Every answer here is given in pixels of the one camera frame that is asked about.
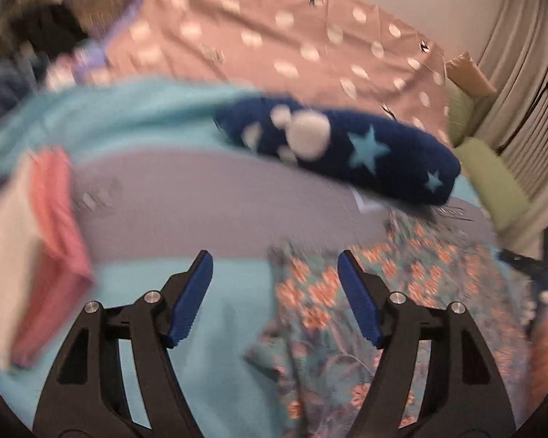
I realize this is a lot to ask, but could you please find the beige pillow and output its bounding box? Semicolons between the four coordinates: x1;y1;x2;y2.
445;52;498;99

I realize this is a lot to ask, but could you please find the blue and grey bed cover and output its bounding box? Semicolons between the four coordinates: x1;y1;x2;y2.
0;77;535;438

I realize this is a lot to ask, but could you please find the pink polka dot sheet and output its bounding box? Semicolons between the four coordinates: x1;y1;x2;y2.
46;0;450;147

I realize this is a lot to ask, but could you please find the small green pillow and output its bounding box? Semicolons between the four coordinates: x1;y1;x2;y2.
445;87;478;147

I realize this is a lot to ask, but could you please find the pink folded cloth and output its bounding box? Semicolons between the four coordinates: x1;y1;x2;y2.
11;146;96;369

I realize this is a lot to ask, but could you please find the floral patterned shirt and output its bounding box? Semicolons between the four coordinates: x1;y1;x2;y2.
244;212;537;438

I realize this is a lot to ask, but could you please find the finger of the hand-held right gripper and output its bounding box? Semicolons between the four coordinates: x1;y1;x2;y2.
498;250;543;279

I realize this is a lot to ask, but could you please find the large green pillow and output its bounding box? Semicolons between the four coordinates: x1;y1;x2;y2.
454;137;533;233

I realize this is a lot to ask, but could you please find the navy star patterned cloth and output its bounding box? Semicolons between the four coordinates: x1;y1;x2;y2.
214;93;461;206

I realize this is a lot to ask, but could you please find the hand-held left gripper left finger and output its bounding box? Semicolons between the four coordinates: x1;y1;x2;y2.
32;250;214;438

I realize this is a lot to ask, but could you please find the white pleated curtain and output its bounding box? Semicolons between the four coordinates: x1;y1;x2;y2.
475;0;548;256

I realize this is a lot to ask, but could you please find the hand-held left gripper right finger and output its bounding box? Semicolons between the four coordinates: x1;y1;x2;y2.
337;250;517;438

